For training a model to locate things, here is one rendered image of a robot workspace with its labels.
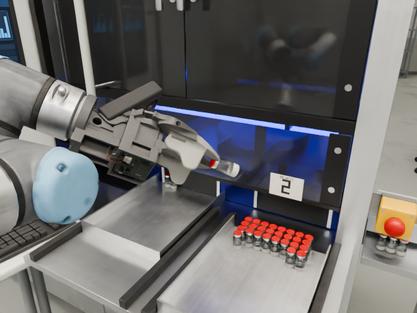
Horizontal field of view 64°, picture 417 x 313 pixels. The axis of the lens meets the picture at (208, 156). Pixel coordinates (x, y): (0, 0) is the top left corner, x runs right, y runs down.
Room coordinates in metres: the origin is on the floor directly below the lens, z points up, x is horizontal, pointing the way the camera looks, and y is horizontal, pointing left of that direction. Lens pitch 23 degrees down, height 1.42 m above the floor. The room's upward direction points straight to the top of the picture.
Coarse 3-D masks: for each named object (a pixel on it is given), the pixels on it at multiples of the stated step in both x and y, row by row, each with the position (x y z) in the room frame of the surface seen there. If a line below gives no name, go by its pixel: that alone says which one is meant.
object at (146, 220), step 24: (144, 192) 0.96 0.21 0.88; (168, 192) 0.96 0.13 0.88; (192, 192) 0.96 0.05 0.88; (96, 216) 0.79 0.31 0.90; (120, 216) 0.82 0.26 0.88; (144, 216) 0.82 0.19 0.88; (168, 216) 0.82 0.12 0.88; (192, 216) 0.82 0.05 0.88; (120, 240) 0.68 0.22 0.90; (144, 240) 0.71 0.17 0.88; (168, 240) 0.71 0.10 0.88
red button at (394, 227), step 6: (390, 222) 0.60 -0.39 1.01; (396, 222) 0.60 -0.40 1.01; (402, 222) 0.60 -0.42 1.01; (384, 228) 0.61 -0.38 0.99; (390, 228) 0.60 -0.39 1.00; (396, 228) 0.59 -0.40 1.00; (402, 228) 0.59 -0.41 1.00; (390, 234) 0.60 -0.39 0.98; (396, 234) 0.59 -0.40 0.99; (402, 234) 0.59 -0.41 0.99
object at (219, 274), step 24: (216, 240) 0.68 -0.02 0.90; (192, 264) 0.59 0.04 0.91; (216, 264) 0.62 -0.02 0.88; (240, 264) 0.62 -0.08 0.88; (264, 264) 0.62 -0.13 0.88; (312, 264) 0.62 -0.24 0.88; (168, 288) 0.51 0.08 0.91; (192, 288) 0.54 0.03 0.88; (216, 288) 0.54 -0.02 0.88; (240, 288) 0.54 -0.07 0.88; (264, 288) 0.54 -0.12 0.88; (288, 288) 0.54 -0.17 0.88; (312, 288) 0.54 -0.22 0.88; (168, 312) 0.47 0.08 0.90; (192, 312) 0.48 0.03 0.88; (216, 312) 0.48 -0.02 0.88; (240, 312) 0.48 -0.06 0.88; (264, 312) 0.48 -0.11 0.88; (288, 312) 0.48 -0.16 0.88
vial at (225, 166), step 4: (220, 160) 0.49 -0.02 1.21; (224, 160) 0.49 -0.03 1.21; (216, 164) 0.48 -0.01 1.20; (220, 164) 0.48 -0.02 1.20; (224, 164) 0.48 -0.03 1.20; (228, 164) 0.49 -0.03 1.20; (232, 164) 0.49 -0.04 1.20; (236, 164) 0.50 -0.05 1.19; (216, 168) 0.49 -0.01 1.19; (220, 168) 0.48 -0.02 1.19; (224, 168) 0.48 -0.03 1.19; (228, 168) 0.48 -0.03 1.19; (232, 168) 0.48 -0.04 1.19; (236, 168) 0.49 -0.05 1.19; (224, 172) 0.48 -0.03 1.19; (228, 172) 0.48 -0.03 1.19; (232, 172) 0.48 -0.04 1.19; (236, 172) 0.48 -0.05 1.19; (232, 176) 0.49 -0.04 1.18
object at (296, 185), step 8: (272, 176) 0.76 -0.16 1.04; (280, 176) 0.75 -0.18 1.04; (288, 176) 0.74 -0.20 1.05; (272, 184) 0.76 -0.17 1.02; (280, 184) 0.75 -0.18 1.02; (296, 184) 0.73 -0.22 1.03; (272, 192) 0.76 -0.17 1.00; (280, 192) 0.75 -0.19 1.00; (288, 192) 0.74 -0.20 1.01; (296, 192) 0.73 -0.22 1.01
